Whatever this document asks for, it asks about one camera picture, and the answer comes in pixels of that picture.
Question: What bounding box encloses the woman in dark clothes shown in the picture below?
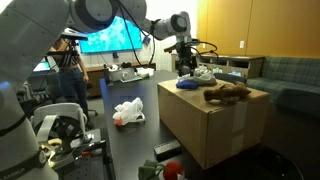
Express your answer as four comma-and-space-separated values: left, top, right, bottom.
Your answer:
50, 38, 94, 129

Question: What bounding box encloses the white box on table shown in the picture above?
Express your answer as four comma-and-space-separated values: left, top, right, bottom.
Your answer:
109, 68, 136, 82

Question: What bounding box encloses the white knitted cloth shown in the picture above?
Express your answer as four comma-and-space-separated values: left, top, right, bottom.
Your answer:
178, 67, 216, 85

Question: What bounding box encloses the red and green plush radish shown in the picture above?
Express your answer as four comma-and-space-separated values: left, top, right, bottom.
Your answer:
138, 160, 185, 180

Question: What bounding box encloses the white plastic bag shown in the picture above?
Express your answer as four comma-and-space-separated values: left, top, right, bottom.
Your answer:
112, 97, 145, 126

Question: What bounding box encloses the large cardboard box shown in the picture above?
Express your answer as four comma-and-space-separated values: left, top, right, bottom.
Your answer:
157, 79, 269, 169

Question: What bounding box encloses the green plaid sofa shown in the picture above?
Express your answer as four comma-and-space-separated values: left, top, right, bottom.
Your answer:
247, 56, 320, 117

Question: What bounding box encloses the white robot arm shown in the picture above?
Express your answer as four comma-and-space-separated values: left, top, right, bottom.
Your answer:
0, 0, 191, 180

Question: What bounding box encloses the white robot base unit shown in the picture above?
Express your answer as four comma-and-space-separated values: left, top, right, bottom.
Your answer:
31, 103, 93, 161

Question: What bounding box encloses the black rectangular block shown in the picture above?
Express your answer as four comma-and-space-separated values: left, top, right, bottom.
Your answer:
153, 140, 182, 160

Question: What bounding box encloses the brown plush moose toy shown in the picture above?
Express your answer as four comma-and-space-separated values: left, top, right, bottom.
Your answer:
203, 81, 251, 103

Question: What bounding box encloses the low wooden shelf cabinet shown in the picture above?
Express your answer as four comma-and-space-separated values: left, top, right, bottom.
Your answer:
170, 53, 266, 80

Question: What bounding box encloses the camera on tripod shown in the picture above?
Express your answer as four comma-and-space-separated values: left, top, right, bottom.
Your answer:
47, 32, 88, 56

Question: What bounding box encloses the blue pouch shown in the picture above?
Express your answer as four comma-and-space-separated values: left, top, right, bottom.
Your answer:
176, 81, 198, 89

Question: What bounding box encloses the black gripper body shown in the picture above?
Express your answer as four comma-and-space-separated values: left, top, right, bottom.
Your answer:
164, 42, 197, 75

